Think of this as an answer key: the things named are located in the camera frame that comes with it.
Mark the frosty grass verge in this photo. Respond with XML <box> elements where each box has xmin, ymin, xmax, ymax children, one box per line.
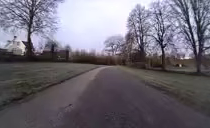
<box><xmin>118</xmin><ymin>65</ymin><xmax>210</xmax><ymax>120</ymax></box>

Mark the low brick building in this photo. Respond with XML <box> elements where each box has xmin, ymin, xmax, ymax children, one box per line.
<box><xmin>41</xmin><ymin>49</ymin><xmax>71</xmax><ymax>62</ymax></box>

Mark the dark hedge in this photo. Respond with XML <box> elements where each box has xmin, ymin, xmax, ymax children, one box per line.
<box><xmin>0</xmin><ymin>49</ymin><xmax>124</xmax><ymax>66</ymax></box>

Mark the large bare tree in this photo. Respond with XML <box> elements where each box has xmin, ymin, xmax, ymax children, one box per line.
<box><xmin>0</xmin><ymin>0</ymin><xmax>65</xmax><ymax>58</ymax></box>

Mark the frosty grass field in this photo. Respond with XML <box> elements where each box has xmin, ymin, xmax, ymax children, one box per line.
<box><xmin>0</xmin><ymin>61</ymin><xmax>104</xmax><ymax>110</ymax></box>

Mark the dark grey asphalt path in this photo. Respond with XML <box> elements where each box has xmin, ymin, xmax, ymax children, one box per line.
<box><xmin>0</xmin><ymin>65</ymin><xmax>210</xmax><ymax>128</ymax></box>

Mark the white house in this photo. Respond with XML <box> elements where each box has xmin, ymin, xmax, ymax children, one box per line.
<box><xmin>4</xmin><ymin>35</ymin><xmax>29</xmax><ymax>56</ymax></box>

